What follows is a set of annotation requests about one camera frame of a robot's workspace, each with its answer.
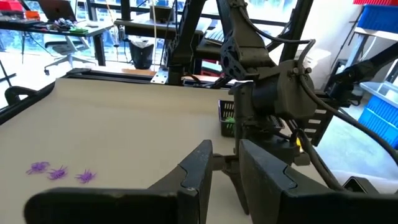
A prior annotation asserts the office chair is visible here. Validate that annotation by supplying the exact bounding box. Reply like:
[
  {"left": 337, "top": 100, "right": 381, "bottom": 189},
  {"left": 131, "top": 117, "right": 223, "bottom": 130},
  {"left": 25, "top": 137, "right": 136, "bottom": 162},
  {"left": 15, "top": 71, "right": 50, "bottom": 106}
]
[{"left": 43, "top": 35, "right": 98, "bottom": 76}]

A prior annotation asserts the black desk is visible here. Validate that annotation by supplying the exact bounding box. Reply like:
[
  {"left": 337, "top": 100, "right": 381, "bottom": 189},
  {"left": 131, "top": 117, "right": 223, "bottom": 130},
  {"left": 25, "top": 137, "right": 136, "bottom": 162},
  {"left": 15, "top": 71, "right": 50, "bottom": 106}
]
[{"left": 0, "top": 17, "right": 114, "bottom": 67}]

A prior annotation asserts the blue storage bin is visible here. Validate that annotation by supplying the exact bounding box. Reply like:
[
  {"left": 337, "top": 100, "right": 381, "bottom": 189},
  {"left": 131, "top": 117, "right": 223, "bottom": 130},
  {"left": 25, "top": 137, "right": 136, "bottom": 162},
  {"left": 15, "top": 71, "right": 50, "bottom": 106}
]
[
  {"left": 356, "top": 3, "right": 398, "bottom": 34},
  {"left": 357, "top": 95, "right": 398, "bottom": 150}
]

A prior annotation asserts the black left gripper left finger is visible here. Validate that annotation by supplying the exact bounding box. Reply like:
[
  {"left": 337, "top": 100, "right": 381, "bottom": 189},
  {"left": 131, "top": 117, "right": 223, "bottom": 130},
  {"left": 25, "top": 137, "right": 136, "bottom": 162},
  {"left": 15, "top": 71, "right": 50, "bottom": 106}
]
[{"left": 147, "top": 139, "right": 214, "bottom": 224}]

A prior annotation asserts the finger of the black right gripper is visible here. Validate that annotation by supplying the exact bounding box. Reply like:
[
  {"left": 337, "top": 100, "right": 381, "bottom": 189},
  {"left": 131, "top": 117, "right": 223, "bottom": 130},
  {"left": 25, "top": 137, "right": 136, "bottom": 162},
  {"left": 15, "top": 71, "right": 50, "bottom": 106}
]
[
  {"left": 223, "top": 161, "right": 250, "bottom": 216},
  {"left": 213, "top": 154, "right": 240, "bottom": 171}
]

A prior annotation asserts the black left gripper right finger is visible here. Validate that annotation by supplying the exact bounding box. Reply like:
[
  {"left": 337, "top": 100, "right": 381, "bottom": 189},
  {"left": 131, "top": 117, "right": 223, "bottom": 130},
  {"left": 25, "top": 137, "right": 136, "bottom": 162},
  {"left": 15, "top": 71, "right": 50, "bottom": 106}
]
[{"left": 238, "top": 139, "right": 328, "bottom": 224}]

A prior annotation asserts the open laptop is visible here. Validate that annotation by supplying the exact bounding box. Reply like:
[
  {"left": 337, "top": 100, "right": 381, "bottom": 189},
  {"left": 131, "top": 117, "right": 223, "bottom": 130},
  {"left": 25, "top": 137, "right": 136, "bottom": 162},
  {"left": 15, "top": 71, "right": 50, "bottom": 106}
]
[{"left": 37, "top": 0, "right": 78, "bottom": 22}]

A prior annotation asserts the black diagonal beam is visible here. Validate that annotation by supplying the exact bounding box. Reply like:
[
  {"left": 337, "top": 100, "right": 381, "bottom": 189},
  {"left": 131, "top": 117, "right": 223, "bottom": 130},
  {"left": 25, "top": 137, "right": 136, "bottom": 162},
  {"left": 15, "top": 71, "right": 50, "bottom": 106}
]
[{"left": 325, "top": 42, "right": 398, "bottom": 105}]

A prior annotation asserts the purple plastic spider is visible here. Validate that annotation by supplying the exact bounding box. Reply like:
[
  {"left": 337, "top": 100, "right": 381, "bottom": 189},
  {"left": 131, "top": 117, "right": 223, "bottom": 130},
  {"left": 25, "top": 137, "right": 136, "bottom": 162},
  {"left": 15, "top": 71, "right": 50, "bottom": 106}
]
[
  {"left": 46, "top": 165, "right": 69, "bottom": 180},
  {"left": 74, "top": 169, "right": 98, "bottom": 184},
  {"left": 25, "top": 161, "right": 50, "bottom": 175}
]

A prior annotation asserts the black rig post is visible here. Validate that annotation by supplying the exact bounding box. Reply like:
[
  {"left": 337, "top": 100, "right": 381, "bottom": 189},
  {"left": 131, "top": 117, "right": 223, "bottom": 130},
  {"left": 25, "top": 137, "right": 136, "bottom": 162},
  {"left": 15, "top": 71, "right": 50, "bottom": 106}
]
[
  {"left": 278, "top": 0, "right": 315, "bottom": 65},
  {"left": 166, "top": 0, "right": 208, "bottom": 85}
]

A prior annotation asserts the black frame clamp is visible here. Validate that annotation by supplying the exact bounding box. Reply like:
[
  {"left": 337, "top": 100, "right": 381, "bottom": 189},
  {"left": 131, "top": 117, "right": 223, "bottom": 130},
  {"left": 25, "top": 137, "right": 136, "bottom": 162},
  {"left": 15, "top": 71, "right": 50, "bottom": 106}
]
[{"left": 4, "top": 85, "right": 40, "bottom": 106}]

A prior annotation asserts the silver corner bracket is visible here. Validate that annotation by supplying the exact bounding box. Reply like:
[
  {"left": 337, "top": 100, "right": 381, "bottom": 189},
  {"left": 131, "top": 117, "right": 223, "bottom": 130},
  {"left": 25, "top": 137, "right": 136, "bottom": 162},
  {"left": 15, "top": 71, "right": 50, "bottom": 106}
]
[{"left": 150, "top": 66, "right": 170, "bottom": 85}]

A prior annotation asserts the black table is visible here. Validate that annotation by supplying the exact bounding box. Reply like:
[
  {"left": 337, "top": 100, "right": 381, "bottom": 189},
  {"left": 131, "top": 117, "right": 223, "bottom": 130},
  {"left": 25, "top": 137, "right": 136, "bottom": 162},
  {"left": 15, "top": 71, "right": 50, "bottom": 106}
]
[{"left": 113, "top": 17, "right": 214, "bottom": 40}]

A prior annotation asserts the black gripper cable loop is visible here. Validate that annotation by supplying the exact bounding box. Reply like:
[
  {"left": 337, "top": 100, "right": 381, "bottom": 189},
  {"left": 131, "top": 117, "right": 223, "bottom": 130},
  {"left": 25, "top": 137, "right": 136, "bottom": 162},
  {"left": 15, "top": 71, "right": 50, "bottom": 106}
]
[{"left": 292, "top": 39, "right": 398, "bottom": 192}]

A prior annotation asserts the black trash bin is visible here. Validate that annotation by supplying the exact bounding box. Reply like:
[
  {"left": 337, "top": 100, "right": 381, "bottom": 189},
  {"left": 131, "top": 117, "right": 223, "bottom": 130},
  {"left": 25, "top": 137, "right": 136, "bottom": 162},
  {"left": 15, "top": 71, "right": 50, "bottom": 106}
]
[{"left": 128, "top": 39, "right": 155, "bottom": 70}]

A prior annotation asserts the red box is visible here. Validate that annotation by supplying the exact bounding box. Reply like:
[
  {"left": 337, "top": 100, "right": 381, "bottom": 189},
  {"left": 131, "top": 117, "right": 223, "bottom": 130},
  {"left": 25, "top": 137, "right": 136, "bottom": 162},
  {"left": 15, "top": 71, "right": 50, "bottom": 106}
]
[{"left": 0, "top": 0, "right": 25, "bottom": 12}]

